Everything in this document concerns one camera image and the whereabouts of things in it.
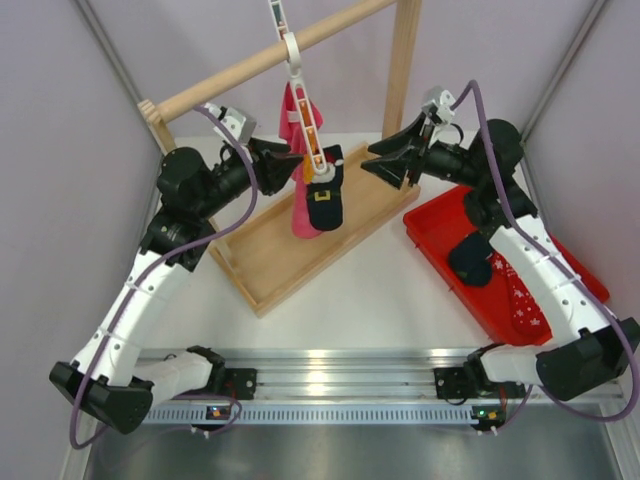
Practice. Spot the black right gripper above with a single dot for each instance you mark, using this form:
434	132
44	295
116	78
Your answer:
401	155

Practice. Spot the orange end clip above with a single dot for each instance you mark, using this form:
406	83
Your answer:
313	173

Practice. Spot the white clip hanger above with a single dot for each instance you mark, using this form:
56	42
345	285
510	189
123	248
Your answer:
297	122

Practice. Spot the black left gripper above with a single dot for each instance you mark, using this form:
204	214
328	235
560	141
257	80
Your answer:
272	164

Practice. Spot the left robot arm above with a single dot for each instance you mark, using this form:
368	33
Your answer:
150	270

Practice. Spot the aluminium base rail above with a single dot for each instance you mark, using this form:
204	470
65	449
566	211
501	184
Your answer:
348	386

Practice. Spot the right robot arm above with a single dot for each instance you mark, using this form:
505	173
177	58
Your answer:
589	345

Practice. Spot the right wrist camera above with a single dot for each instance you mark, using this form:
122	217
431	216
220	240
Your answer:
438	106

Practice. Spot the red plastic bin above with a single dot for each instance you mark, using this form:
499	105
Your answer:
501	304

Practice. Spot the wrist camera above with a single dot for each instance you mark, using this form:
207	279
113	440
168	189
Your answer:
240	125
438	106

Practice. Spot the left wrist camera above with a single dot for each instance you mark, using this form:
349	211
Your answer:
240	125

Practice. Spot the navy santa sock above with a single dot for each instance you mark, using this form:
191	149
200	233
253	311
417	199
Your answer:
470	260
324	198

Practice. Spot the red snowflake sock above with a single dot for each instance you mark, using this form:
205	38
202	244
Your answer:
526	317

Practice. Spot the wooden rack frame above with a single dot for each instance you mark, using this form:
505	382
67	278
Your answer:
272	214

